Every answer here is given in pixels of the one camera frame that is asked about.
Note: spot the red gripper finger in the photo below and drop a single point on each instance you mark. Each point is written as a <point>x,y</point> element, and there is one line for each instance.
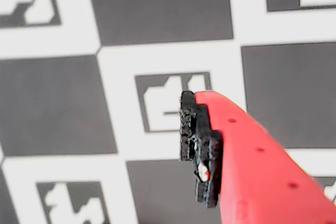
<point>262,176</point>

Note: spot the black white marker board mat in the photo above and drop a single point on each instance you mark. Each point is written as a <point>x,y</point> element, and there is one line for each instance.
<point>78,103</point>

